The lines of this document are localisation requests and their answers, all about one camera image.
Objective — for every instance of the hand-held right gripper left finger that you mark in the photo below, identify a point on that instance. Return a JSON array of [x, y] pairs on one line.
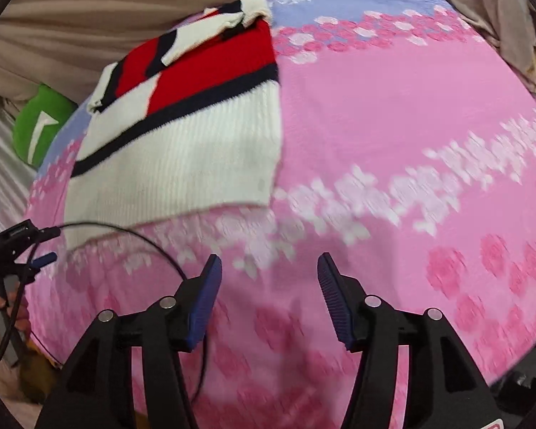
[[205, 304]]

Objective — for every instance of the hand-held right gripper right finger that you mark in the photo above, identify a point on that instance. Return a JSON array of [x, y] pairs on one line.
[[332, 295]]

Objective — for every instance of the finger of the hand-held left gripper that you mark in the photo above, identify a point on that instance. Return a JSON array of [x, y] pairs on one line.
[[44, 260]]

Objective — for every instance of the white red navy knit sweater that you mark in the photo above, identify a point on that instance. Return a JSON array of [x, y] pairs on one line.
[[183, 156]]

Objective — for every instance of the person's left hand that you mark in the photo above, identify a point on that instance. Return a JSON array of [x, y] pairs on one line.
[[20, 317]]

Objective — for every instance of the grey pleated curtain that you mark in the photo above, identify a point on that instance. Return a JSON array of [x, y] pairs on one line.
[[4, 156]]

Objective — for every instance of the green cushion with white mark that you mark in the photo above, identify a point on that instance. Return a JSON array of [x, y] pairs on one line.
[[38, 120]]

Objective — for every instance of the pink floral blanket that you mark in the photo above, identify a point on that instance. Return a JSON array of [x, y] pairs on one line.
[[375, 152]]

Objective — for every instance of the beige bed sheet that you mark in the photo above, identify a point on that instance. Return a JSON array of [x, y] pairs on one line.
[[94, 18]]

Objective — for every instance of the beige floral cloth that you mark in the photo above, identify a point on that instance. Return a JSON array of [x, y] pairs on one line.
[[504, 22]]

